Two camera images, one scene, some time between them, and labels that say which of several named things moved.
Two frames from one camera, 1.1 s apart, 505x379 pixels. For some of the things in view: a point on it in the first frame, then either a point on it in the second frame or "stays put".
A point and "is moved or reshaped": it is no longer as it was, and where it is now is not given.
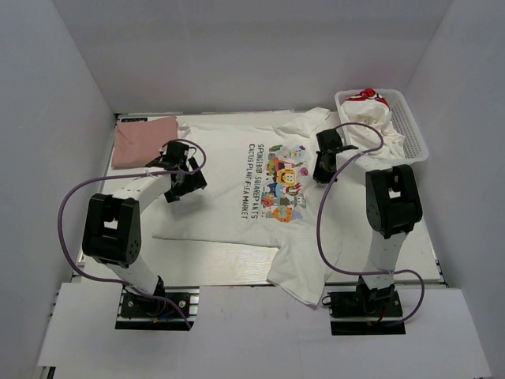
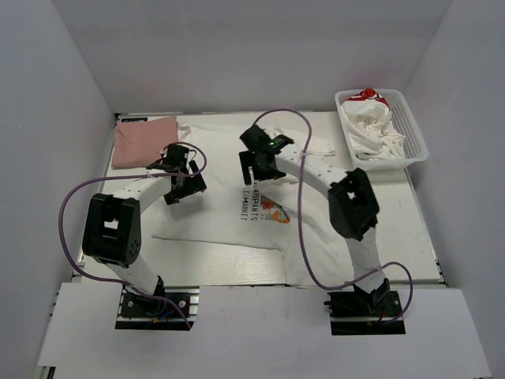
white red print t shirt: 368,106 stays put
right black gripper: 321,177 → 248,159
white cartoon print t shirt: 259,190 is moved or reshaped
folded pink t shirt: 138,143 stays put
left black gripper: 195,181 stays put
